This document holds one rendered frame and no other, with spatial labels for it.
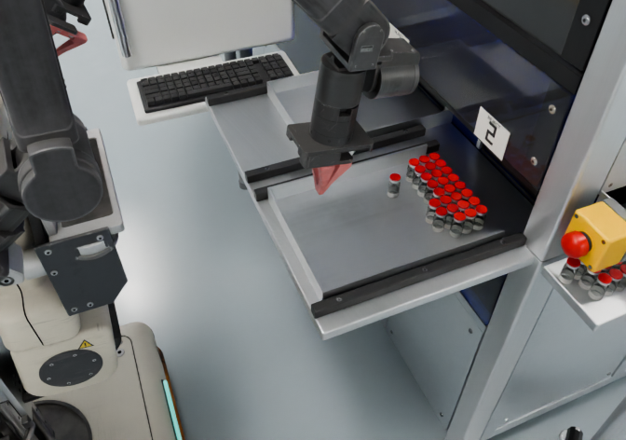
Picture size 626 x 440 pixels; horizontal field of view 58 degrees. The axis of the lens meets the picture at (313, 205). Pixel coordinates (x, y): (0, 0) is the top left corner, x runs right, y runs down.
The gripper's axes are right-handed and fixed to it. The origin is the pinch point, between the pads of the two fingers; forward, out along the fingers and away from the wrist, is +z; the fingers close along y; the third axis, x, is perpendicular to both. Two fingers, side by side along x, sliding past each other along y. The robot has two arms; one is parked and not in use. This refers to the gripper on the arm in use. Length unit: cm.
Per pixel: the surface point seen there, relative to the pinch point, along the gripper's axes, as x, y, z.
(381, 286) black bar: -7.2, 10.4, 16.7
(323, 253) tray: 4.3, 5.7, 19.2
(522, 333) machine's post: -12, 46, 37
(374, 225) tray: 6.8, 16.8, 17.4
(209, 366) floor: 44, -2, 109
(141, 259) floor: 97, -13, 111
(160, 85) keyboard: 77, -8, 26
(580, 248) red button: -19.2, 33.8, 2.3
